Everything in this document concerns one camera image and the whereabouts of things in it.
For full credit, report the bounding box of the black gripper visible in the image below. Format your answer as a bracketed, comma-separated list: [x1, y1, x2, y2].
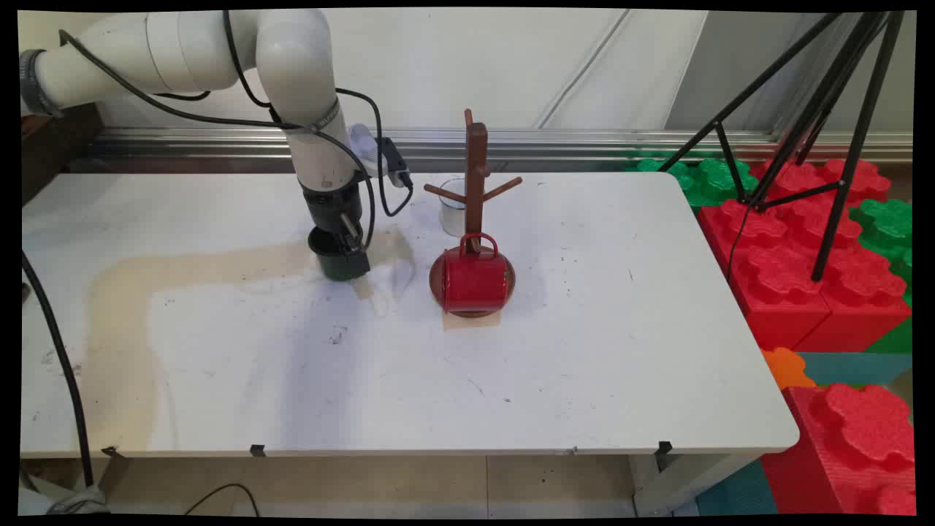
[302, 179, 370, 278]

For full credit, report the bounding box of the red enamel mug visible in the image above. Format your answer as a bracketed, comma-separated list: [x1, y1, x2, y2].
[440, 232, 510, 315]

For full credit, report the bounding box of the dark green enamel mug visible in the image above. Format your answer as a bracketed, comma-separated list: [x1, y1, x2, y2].
[308, 225, 372, 283]

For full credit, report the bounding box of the white enamel mug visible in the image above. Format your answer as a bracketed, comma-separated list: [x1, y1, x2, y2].
[438, 179, 468, 238]

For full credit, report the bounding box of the brown wooden mug tree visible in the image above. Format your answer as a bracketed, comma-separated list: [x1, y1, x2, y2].
[424, 110, 524, 319]

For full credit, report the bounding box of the dark brown side cabinet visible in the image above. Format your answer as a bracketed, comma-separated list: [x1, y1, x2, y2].
[20, 102, 103, 207]

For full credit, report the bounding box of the green foam building block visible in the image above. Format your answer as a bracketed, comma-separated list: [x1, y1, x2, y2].
[864, 316, 914, 355]
[847, 197, 914, 308]
[627, 150, 760, 209]

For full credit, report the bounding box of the grey fabric bundle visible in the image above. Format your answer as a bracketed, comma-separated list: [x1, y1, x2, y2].
[45, 484, 110, 516]

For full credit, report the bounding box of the white table leg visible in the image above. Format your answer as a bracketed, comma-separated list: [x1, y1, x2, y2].
[630, 451, 760, 517]

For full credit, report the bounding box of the red foam building block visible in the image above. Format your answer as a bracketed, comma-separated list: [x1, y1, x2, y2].
[751, 157, 893, 209]
[698, 197, 914, 354]
[760, 382, 917, 516]

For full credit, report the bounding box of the orange foam piece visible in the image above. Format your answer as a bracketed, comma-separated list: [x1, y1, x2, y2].
[760, 346, 817, 392]

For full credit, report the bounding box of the teal foam block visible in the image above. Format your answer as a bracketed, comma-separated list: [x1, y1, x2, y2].
[694, 459, 780, 517]

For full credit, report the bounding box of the teal foam mat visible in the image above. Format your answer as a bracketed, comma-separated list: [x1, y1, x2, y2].
[795, 352, 914, 388]

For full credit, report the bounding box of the black tripod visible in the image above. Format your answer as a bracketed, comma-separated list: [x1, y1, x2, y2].
[657, 11, 907, 282]

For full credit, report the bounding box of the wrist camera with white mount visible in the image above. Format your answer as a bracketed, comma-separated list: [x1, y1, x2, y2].
[346, 123, 415, 191]

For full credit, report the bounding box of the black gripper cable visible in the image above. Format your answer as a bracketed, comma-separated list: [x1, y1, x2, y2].
[58, 29, 377, 253]

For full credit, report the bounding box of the black camera cable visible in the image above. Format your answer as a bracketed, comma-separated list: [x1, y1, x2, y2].
[221, 9, 415, 218]

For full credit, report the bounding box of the thin black floor cable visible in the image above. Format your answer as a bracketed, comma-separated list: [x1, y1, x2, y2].
[186, 482, 261, 516]

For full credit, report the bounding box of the aluminium wall rail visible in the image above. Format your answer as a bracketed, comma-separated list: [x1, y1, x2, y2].
[93, 126, 914, 165]

